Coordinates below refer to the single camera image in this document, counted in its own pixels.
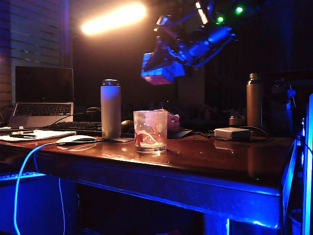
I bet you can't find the black computer mouse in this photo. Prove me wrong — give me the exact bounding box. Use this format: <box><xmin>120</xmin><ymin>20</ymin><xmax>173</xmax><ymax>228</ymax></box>
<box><xmin>121</xmin><ymin>119</ymin><xmax>134</xmax><ymax>134</ymax></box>

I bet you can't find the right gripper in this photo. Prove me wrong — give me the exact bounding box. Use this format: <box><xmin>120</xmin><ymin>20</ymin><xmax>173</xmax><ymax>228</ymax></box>
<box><xmin>145</xmin><ymin>26</ymin><xmax>237</xmax><ymax>78</ymax></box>

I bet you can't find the white computer mouse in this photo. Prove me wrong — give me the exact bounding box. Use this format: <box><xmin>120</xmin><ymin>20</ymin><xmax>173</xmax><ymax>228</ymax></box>
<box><xmin>56</xmin><ymin>135</ymin><xmax>97</xmax><ymax>145</ymax></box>

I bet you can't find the thin white cable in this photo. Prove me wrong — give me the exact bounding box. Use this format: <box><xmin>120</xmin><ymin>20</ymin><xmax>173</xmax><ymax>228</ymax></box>
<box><xmin>58</xmin><ymin>177</ymin><xmax>66</xmax><ymax>235</ymax></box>

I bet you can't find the black spiral notebook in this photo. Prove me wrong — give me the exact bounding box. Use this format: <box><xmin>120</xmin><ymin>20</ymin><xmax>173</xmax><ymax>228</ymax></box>
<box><xmin>0</xmin><ymin>126</ymin><xmax>44</xmax><ymax>135</ymax></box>

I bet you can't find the white power adapter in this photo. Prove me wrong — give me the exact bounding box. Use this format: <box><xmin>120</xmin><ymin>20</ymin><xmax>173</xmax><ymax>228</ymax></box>
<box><xmin>214</xmin><ymin>127</ymin><xmax>251</xmax><ymax>142</ymax></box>

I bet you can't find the light blue glowing cable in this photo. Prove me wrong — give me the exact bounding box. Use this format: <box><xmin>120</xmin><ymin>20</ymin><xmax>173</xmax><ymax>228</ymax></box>
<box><xmin>13</xmin><ymin>138</ymin><xmax>111</xmax><ymax>235</ymax></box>

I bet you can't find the black computer keyboard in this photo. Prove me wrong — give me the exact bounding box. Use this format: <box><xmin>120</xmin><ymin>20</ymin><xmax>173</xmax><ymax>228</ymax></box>
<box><xmin>40</xmin><ymin>121</ymin><xmax>103</xmax><ymax>137</ymax></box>

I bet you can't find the glass cup with red print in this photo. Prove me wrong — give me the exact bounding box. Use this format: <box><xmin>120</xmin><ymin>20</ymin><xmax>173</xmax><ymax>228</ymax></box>
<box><xmin>133</xmin><ymin>110</ymin><xmax>168</xmax><ymax>155</ymax></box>

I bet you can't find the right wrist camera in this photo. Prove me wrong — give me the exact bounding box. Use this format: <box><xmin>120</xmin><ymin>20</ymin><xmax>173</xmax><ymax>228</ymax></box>
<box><xmin>153</xmin><ymin>14</ymin><xmax>179</xmax><ymax>32</ymax></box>

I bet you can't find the black adapter cable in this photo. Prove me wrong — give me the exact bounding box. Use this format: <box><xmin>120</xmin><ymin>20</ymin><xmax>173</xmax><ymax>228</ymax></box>
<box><xmin>242</xmin><ymin>126</ymin><xmax>270</xmax><ymax>142</ymax></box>

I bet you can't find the silver laptop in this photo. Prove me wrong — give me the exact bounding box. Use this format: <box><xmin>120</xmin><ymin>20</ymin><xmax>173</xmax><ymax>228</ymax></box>
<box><xmin>8</xmin><ymin>66</ymin><xmax>74</xmax><ymax>128</ymax></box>

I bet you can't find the brown metal bottle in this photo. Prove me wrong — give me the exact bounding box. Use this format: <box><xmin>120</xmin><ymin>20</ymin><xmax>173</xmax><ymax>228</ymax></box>
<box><xmin>246</xmin><ymin>72</ymin><xmax>264</xmax><ymax>129</ymax></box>

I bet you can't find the black laptop cable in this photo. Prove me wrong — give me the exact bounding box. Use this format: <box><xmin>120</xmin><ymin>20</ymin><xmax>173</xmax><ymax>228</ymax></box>
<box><xmin>52</xmin><ymin>107</ymin><xmax>102</xmax><ymax>125</ymax></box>

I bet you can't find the Rubik's cube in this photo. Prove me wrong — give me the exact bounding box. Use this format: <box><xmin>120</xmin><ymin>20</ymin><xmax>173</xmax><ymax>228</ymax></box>
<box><xmin>141</xmin><ymin>52</ymin><xmax>186</xmax><ymax>86</ymax></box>

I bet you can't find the white metal water bottle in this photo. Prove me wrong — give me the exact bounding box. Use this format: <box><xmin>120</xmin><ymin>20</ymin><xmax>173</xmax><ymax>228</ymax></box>
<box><xmin>100</xmin><ymin>78</ymin><xmax>122</xmax><ymax>139</ymax></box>

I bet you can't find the white paper notepad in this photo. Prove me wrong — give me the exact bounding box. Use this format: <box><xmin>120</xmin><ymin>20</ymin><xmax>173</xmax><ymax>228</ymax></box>
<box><xmin>0</xmin><ymin>129</ymin><xmax>77</xmax><ymax>142</ymax></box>

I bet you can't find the glowing bar lamp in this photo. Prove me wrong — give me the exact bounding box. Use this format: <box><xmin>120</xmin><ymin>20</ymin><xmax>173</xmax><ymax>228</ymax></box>
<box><xmin>81</xmin><ymin>2</ymin><xmax>147</xmax><ymax>36</ymax></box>

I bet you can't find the small metal can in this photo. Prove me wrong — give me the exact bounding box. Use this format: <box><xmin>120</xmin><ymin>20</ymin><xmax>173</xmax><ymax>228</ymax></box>
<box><xmin>228</xmin><ymin>115</ymin><xmax>246</xmax><ymax>127</ymax></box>

